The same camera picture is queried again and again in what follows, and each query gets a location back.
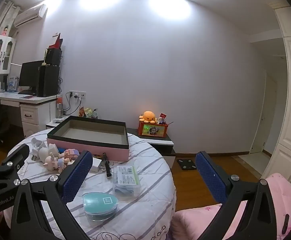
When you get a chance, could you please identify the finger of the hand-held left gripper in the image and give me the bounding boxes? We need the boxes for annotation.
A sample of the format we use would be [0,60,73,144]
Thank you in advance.
[0,144,30,180]

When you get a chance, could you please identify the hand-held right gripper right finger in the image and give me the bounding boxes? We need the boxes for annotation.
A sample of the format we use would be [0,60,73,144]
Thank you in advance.
[195,151,291,240]

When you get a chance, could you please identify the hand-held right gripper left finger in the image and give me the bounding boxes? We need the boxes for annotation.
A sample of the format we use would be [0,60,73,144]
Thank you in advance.
[11,150,93,240]

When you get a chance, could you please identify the pink building block figure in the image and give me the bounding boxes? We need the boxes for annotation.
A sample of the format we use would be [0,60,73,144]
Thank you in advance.
[58,149,81,167]

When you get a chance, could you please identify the white box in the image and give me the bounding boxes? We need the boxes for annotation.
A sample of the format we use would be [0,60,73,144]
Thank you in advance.
[89,157,104,173]

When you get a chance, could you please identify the white astronaut figure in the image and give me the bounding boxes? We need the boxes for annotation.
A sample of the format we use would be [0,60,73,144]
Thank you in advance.
[36,146,52,163]

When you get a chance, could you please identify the pink pig doll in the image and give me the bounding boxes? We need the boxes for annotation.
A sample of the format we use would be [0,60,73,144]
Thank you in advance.
[43,152,66,173]

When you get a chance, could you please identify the black pen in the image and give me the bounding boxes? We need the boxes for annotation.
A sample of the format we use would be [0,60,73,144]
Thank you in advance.
[102,152,111,179]

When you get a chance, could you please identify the teal heart-shaped box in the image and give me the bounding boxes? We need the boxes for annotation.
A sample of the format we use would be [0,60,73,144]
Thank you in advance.
[83,192,118,222]

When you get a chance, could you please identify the pink box with black rim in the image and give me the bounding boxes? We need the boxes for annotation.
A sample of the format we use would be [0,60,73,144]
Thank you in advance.
[47,116,130,162]

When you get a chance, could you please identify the clear plastic box green label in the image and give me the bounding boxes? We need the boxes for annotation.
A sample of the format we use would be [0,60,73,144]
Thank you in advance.
[113,165,141,197]

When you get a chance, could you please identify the black bathroom scale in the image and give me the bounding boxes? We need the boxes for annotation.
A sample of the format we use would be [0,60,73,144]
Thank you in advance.
[177,158,197,172]

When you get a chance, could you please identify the white desk with drawers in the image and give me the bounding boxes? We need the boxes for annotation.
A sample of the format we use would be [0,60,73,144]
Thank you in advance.
[0,91,61,140]

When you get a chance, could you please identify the white side cabinet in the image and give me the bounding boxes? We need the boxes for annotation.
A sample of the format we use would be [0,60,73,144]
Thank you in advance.
[46,116,70,130]

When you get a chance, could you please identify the black-topped low cabinet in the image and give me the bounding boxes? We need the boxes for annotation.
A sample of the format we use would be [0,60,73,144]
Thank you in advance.
[127,127,176,168]

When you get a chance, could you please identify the striped white tablecloth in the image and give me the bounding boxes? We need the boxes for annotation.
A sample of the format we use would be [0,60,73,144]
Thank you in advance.
[7,127,177,240]

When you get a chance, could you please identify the orange-capped bottle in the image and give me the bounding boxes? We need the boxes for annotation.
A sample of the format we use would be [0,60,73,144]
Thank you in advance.
[56,98,64,118]

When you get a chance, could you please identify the blue white carton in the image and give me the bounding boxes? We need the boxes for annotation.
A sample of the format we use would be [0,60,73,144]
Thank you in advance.
[7,76,18,92]

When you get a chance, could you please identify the red cartoon storage box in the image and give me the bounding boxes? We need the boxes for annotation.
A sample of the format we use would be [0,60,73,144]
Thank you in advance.
[139,121,168,139]

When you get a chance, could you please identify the black computer monitor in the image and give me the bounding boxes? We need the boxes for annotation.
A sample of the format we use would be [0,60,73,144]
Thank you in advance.
[19,60,45,95]

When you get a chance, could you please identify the orange octopus plush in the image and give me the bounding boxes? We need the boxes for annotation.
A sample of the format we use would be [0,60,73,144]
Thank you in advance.
[139,111,157,124]

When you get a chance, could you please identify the black speaker box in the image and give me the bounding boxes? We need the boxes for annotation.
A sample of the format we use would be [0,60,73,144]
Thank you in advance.
[46,49,62,67]

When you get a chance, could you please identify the white glass-door cabinet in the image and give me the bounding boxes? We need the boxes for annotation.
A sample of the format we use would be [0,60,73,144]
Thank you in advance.
[0,34,16,75]

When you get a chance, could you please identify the white air conditioner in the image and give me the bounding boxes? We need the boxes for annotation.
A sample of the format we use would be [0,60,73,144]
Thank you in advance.
[14,4,48,28]

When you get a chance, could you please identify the black power cable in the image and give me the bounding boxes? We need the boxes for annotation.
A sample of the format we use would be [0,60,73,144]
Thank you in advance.
[63,92,73,117]

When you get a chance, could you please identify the white power cable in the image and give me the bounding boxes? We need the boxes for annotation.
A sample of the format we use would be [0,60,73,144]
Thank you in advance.
[73,94,83,112]

